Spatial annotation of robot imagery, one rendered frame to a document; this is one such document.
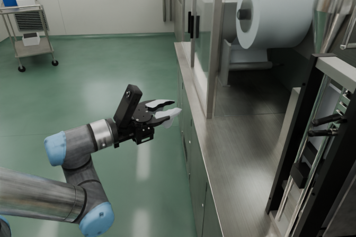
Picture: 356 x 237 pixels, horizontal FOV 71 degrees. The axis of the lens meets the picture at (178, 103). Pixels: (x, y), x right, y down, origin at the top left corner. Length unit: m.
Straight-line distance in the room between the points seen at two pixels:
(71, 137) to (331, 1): 0.81
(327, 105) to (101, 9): 5.38
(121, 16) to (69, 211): 5.30
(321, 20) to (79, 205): 0.84
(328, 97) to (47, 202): 0.61
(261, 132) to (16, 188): 1.00
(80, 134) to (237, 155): 0.67
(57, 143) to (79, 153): 0.06
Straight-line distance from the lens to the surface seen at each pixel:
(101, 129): 0.66
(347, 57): 1.27
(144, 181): 2.18
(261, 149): 1.14
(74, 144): 0.65
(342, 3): 0.90
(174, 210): 1.99
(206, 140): 1.14
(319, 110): 0.63
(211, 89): 1.19
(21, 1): 4.49
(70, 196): 0.58
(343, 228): 0.94
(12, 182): 0.53
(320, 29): 0.94
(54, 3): 5.97
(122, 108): 0.66
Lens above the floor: 1.63
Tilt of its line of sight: 32 degrees down
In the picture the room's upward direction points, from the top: straight up
